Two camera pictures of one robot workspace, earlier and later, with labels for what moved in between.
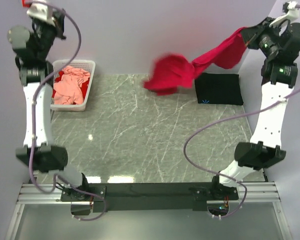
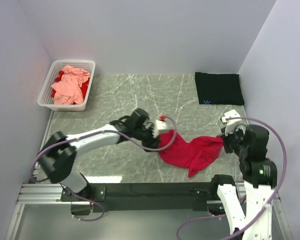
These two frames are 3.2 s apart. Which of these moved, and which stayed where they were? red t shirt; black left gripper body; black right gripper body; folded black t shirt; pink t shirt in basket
Moved: black right gripper body; red t shirt; black left gripper body
Stayed: folded black t shirt; pink t shirt in basket
